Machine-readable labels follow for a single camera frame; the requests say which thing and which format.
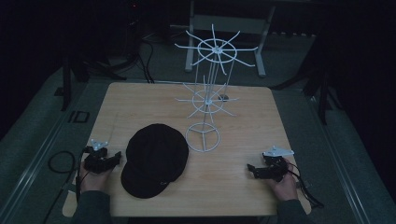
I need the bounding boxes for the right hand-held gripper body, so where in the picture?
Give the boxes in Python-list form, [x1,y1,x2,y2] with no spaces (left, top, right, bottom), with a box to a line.
[253,145,295,183]

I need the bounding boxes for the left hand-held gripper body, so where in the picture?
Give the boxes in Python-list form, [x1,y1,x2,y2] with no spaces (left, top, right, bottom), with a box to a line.
[83,138,117,175]

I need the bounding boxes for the black cap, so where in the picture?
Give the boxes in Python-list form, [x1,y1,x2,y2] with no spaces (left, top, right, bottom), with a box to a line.
[120,123,190,200]

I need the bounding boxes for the white wire display rack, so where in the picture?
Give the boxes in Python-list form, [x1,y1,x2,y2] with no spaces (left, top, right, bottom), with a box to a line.
[174,23,260,153]

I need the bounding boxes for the person's left hand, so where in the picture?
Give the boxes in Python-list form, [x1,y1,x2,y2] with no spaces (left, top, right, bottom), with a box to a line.
[78,160,114,194]

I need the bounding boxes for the person's right hand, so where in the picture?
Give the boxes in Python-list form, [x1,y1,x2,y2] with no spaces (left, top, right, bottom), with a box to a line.
[268,161,300,202]

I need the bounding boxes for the black tripod stand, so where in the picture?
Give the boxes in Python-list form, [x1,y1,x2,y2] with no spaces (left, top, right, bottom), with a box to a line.
[269,34,344,126]

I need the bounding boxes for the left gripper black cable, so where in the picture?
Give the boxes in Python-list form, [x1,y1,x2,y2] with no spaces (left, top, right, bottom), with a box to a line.
[43,146,94,224]

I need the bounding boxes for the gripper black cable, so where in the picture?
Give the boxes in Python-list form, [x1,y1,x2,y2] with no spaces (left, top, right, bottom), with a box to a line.
[283,158,325,210]
[43,146,94,224]

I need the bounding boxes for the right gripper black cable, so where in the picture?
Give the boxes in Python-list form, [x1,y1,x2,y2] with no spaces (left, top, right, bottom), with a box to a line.
[283,158,325,210]

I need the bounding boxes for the black stand with cables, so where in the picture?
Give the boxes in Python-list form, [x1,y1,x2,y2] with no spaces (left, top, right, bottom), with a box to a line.
[61,0,155,112]

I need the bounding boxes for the grey metal table frame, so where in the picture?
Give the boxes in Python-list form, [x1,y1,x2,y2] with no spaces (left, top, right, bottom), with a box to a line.
[184,0,276,78]

